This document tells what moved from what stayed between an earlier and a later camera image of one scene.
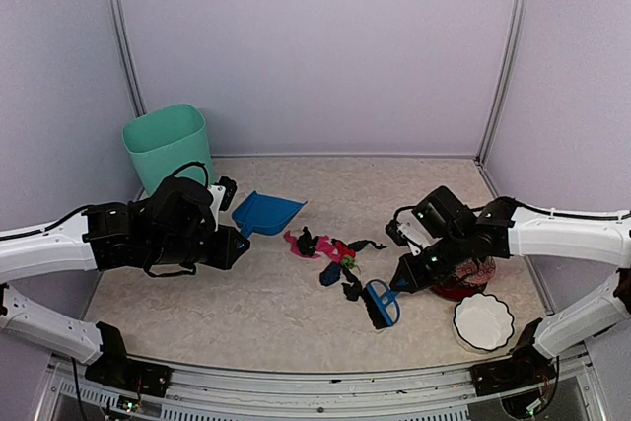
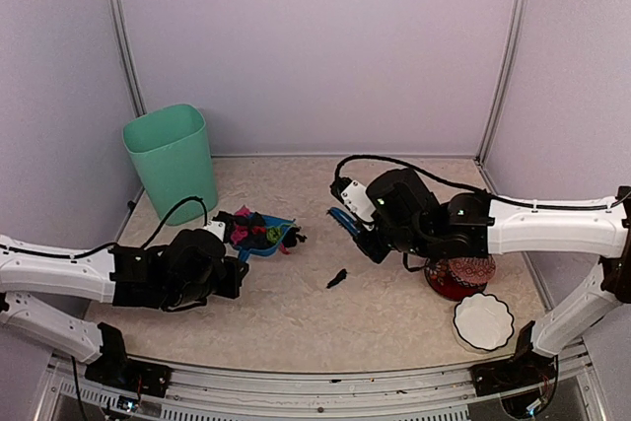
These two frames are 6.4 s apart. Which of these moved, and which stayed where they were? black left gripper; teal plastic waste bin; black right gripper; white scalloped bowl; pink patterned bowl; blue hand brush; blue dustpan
Moved: black right gripper; blue hand brush; black left gripper; blue dustpan
Stayed: teal plastic waste bin; white scalloped bowl; pink patterned bowl
